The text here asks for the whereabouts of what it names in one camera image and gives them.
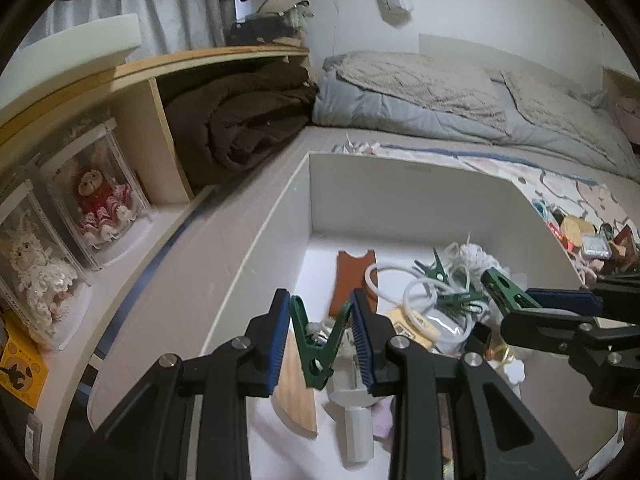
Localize wooden board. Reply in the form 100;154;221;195
272;330;319;437

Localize red cigarette box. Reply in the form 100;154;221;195
616;225;638;262

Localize beige labelled packet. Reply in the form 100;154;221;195
389;306;437;347

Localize brown leather card sleeve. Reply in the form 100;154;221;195
327;250;381;321

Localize white dressed doll in case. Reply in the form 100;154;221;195
0;180;94;352

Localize wooden shelf unit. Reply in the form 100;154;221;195
0;45;311;321

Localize white knitted cloth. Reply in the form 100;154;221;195
445;242;502;287

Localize large dark green clamp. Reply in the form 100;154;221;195
481;267;543;311

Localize grey duvet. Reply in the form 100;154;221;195
312;52;640;182

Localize wooden wall niche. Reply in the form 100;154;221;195
602;66;640;111

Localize beige quilted pillow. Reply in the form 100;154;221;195
502;70;621;166
337;52;508;131

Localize white foam slab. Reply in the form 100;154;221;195
0;12;143;98

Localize pink clothes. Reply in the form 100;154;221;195
615;95;640;132

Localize white headboard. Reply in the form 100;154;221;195
419;34;502;81

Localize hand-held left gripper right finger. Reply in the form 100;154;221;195
350;288;578;480

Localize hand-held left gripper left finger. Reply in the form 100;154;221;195
57;287;293;480

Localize green clothespin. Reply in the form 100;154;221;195
414;249;449;284
435;289;489;317
290;296;353;390

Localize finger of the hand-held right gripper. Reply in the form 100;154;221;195
500;309;626;376
527;274;640;318

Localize yellow box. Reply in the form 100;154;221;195
0;317;49;409

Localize black bag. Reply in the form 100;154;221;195
227;15;301;47

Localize white plastic bottle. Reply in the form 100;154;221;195
327;354;376;463

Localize printed blanket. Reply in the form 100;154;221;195
332;137;640;273

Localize brown blanket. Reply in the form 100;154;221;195
165;62;320;186

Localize white cap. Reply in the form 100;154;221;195
255;0;311;17

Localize grey curtain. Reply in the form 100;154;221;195
37;0;238;54

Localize white cardboard box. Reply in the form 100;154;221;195
87;152;621;480

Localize clear plastic container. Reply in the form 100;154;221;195
581;232;610;261

